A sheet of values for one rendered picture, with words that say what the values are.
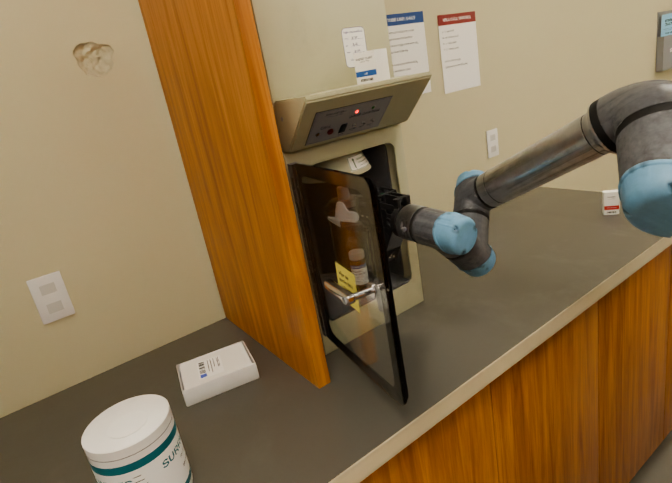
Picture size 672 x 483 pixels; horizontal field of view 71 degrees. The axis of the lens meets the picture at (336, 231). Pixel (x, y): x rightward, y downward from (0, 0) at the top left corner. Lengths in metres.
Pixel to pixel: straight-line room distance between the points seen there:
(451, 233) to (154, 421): 0.58
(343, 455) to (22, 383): 0.82
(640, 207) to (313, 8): 0.68
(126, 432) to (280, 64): 0.68
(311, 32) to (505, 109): 1.32
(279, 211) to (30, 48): 0.69
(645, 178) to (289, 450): 0.69
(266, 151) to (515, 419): 0.83
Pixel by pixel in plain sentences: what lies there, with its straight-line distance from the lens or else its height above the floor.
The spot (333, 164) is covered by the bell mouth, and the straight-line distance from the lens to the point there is 1.07.
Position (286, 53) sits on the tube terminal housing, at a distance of 0.98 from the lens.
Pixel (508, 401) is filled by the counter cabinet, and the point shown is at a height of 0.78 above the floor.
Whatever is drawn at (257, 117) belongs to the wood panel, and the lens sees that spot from 0.84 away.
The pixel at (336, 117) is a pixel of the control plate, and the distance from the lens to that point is 0.93.
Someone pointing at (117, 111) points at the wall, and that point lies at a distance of 1.29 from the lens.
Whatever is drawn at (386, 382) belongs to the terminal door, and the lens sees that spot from 0.87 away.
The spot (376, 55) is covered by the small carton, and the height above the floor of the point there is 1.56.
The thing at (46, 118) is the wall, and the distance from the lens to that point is 1.27.
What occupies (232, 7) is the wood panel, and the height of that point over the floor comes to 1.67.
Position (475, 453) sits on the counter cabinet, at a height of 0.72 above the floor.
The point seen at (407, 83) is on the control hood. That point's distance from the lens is 1.01.
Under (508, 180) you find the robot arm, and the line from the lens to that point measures 0.96.
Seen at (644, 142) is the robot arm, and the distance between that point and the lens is 0.75.
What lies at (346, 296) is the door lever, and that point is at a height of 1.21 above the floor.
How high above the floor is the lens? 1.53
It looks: 18 degrees down
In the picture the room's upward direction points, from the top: 11 degrees counter-clockwise
